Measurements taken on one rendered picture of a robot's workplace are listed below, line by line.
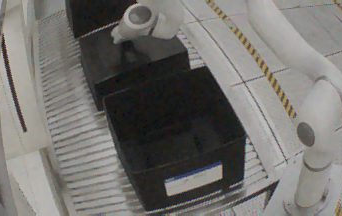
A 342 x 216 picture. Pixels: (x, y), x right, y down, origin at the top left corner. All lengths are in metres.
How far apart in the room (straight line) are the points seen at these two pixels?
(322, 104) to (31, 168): 0.86
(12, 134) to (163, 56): 0.59
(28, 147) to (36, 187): 0.15
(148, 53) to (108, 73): 0.13
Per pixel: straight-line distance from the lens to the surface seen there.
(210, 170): 1.41
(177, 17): 1.48
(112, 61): 1.76
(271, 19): 1.13
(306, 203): 1.40
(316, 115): 1.09
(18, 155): 1.57
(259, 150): 1.58
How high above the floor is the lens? 1.93
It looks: 42 degrees down
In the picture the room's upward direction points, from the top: 9 degrees counter-clockwise
